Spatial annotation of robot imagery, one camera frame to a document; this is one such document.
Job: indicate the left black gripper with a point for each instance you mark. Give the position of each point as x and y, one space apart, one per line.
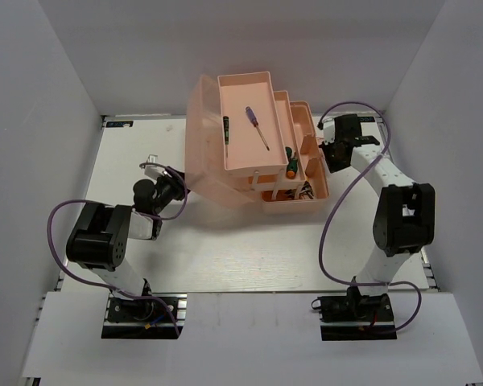
178 182

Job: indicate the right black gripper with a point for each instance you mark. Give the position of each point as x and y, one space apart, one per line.
333 167

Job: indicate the green orange stubby screwdriver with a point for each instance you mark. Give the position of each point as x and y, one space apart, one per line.
292 168

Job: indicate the yellow combination pliers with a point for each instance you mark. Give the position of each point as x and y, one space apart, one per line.
305 192

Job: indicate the pink plastic toolbox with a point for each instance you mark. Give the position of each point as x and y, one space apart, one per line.
251 175

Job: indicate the thin green precision screwdriver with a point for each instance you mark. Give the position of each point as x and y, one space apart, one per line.
225 122

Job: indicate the blue red long screwdriver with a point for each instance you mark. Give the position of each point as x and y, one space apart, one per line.
254 121

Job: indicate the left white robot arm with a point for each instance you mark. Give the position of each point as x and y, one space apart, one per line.
98 241

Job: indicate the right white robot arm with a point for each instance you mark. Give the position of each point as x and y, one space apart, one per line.
404 221

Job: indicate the right table corner label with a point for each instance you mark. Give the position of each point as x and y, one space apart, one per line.
367 119

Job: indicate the table corner label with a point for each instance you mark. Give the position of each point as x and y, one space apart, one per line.
118 124
367 119

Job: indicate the left table corner label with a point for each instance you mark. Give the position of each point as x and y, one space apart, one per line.
118 124

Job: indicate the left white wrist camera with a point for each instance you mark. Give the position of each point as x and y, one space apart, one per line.
151 167

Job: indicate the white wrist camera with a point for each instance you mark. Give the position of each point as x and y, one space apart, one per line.
326 131
151 167

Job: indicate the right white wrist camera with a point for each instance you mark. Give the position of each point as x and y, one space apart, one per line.
326 131

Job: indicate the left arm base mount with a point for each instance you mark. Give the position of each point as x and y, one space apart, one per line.
144 320

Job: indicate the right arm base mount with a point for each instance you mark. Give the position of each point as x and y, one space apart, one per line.
343 318

